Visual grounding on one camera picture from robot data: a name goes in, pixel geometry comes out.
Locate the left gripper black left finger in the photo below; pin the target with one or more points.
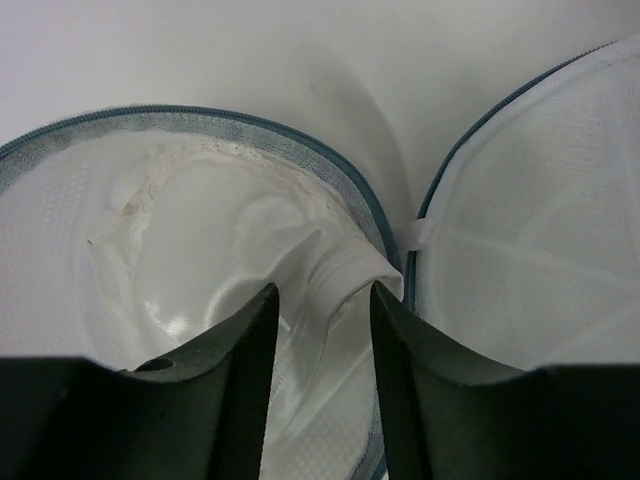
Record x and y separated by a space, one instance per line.
197 412

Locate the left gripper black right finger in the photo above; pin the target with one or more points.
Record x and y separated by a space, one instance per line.
450 413

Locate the white mesh laundry bag blue trim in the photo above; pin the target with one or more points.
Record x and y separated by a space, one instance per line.
525 248

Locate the white satin bra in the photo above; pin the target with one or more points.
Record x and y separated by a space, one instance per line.
194 231

